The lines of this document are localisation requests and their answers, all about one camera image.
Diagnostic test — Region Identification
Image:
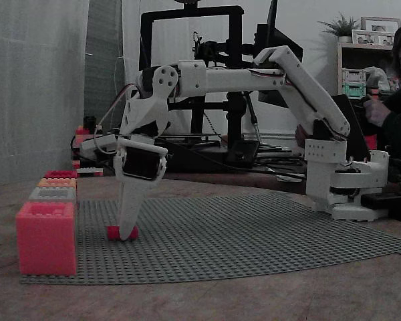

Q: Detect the grey studded baseplate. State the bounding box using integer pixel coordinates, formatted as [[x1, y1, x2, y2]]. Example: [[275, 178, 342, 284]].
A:
[[19, 192, 401, 285]]

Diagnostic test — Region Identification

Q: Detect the light wooden picture frame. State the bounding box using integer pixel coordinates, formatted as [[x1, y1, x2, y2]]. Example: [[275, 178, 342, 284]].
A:
[[351, 29, 397, 47], [360, 16, 401, 33]]

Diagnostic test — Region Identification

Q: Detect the black computer monitor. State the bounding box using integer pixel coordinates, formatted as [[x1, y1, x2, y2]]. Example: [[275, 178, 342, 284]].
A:
[[253, 0, 305, 108]]

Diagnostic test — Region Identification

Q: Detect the orange block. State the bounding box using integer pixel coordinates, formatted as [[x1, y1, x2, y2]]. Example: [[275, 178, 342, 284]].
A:
[[37, 177, 78, 189]]

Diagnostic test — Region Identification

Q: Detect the light wooden shelf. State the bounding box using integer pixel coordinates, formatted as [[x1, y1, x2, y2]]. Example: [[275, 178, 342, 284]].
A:
[[336, 41, 398, 98]]

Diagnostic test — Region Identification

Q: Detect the black frame 3D printer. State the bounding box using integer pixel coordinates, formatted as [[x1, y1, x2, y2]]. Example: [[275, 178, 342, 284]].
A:
[[139, 0, 262, 169]]

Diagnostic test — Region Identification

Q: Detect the small potted fern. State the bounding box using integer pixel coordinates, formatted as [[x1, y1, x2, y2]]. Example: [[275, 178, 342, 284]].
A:
[[317, 11, 360, 44]]

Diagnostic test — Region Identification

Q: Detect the person's bare hand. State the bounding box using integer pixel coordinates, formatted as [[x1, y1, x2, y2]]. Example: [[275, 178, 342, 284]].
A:
[[362, 94, 394, 128]]

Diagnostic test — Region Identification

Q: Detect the tall grey textured panel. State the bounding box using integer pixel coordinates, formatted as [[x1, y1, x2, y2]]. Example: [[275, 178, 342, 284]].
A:
[[83, 0, 126, 128]]

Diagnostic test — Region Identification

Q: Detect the red block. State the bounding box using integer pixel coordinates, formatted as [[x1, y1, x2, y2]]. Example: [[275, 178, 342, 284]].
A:
[[45, 169, 78, 180]]

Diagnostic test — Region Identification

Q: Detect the small red brick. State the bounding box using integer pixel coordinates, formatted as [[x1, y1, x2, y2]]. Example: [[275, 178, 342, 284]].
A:
[[106, 225, 140, 242]]

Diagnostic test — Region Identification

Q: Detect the grey block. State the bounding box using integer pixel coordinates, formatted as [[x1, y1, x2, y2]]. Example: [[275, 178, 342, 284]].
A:
[[29, 187, 78, 205]]

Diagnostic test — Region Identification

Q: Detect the black laptop panel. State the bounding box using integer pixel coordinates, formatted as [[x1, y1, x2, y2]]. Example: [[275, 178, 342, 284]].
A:
[[330, 94, 372, 162]]

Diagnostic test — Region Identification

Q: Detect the large pink block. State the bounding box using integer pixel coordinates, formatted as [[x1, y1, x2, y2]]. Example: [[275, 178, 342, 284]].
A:
[[15, 201, 78, 277]]

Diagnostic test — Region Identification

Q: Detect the multicolour Lego camera tower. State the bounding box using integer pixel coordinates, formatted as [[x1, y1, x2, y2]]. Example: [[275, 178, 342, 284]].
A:
[[72, 115, 105, 177]]

